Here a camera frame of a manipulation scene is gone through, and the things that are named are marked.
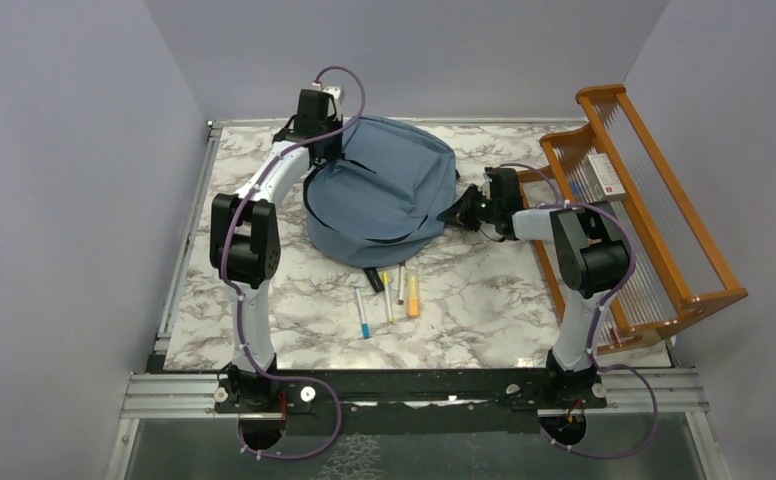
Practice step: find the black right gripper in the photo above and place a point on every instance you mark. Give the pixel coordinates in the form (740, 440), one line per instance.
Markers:
(460, 211)

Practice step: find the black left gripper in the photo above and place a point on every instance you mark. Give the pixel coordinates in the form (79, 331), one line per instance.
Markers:
(333, 150)

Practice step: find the blue student backpack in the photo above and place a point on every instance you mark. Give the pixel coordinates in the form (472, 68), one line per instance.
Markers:
(379, 205)

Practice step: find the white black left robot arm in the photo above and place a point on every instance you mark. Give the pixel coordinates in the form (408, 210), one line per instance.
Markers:
(245, 243)

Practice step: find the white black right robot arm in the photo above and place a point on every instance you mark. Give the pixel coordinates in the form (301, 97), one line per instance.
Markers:
(594, 261)

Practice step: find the orange highlighter marker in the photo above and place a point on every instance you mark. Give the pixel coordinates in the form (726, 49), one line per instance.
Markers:
(413, 303)

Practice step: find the red capped white pen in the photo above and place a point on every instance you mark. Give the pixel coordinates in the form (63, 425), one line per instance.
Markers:
(401, 281)

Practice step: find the yellow capped white pen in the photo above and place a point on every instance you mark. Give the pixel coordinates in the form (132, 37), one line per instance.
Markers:
(387, 296)

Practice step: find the black blue highlighter marker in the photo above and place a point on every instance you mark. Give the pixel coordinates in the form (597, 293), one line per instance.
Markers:
(374, 278)

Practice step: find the white red small box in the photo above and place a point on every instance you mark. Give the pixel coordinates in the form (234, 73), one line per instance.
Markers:
(603, 179)

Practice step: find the blue capped white pen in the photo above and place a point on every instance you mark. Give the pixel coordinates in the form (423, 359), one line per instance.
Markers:
(361, 310)

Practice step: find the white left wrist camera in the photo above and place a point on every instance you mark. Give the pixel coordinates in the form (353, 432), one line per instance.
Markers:
(337, 95)

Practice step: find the wooden wire rack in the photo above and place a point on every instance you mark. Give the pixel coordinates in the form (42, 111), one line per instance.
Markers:
(681, 276)

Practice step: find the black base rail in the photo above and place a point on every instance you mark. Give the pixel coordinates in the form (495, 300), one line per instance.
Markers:
(372, 401)

